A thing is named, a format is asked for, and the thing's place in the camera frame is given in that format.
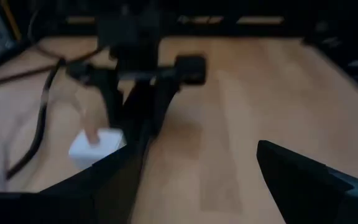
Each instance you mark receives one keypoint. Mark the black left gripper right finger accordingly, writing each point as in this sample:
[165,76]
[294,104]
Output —
[306,193]

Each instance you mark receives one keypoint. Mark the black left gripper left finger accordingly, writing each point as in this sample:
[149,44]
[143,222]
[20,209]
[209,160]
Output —
[104,193]

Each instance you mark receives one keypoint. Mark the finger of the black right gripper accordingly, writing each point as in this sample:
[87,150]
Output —
[112,99]
[163,99]

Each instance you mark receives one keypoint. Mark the white USB charger block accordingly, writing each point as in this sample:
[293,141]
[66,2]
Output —
[110,140]

